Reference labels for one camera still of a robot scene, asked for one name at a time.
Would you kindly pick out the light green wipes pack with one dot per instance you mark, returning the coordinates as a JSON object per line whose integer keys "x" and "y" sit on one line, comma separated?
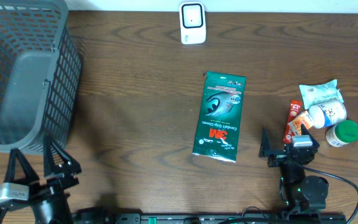
{"x": 316, "y": 94}

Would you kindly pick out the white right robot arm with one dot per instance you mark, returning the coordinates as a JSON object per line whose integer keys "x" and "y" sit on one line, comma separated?
{"x": 303, "y": 194}

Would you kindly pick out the red stick packet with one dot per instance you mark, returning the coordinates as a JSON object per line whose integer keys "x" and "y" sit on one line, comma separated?
{"x": 295, "y": 108}

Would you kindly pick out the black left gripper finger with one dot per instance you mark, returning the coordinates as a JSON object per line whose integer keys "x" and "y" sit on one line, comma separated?
{"x": 19, "y": 170}
{"x": 57, "y": 162}

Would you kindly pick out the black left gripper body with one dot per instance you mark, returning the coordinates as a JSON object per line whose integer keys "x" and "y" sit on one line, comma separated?
{"x": 59, "y": 197}

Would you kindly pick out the green 3M glove package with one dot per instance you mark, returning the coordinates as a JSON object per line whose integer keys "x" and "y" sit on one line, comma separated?
{"x": 218, "y": 128}

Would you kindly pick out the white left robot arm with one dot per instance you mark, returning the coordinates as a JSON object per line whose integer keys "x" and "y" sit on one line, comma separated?
{"x": 86, "y": 215}

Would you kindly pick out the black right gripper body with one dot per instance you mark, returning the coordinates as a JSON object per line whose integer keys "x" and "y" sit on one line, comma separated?
{"x": 278, "y": 159}

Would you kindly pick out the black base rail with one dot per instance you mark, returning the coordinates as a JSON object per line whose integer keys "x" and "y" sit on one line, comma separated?
{"x": 255, "y": 218}

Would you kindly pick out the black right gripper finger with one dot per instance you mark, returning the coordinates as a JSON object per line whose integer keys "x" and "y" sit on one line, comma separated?
{"x": 266, "y": 150}
{"x": 315, "y": 145}

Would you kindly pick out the white barcode scanner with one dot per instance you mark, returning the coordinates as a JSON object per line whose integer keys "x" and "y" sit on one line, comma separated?
{"x": 192, "y": 23}

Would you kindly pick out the green lid jar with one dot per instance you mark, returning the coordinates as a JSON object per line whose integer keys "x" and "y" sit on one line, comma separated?
{"x": 342, "y": 133}

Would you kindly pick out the grey plastic basket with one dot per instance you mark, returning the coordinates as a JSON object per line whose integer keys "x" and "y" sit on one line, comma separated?
{"x": 40, "y": 71}

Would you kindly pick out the orange small box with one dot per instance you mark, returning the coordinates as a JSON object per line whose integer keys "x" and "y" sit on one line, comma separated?
{"x": 303, "y": 118}

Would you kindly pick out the white blue label tub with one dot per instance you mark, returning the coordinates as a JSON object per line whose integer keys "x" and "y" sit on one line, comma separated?
{"x": 328, "y": 113}

